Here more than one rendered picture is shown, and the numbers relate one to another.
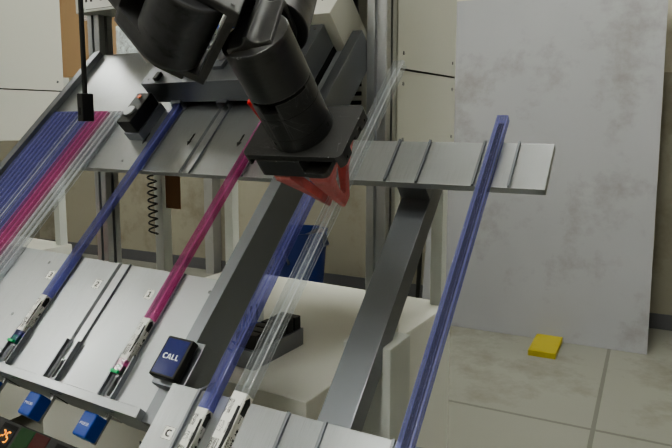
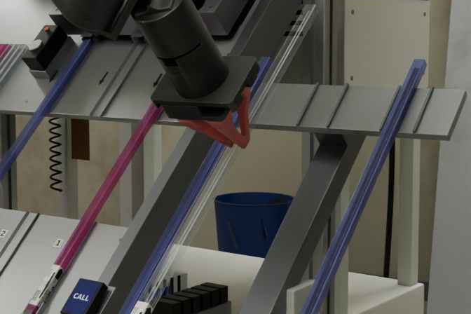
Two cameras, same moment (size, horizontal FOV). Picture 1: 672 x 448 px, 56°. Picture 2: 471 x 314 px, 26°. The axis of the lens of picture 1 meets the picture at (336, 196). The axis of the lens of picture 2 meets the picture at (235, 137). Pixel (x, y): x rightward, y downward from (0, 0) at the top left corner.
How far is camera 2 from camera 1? 0.46 m
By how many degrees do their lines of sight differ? 5
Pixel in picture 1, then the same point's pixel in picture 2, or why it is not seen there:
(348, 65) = not seen: outside the picture
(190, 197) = (100, 151)
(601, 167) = not seen: outside the picture
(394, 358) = (298, 301)
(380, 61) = not seen: outside the picture
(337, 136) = (230, 85)
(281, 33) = (179, 1)
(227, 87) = not seen: hidden behind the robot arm
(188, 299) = (99, 247)
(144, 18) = not seen: outside the picture
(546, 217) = not seen: outside the picture
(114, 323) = (22, 272)
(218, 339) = (128, 287)
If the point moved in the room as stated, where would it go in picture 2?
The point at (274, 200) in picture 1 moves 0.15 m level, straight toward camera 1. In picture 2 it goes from (190, 146) to (185, 160)
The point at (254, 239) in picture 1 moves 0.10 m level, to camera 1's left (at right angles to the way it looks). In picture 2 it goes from (167, 186) to (92, 185)
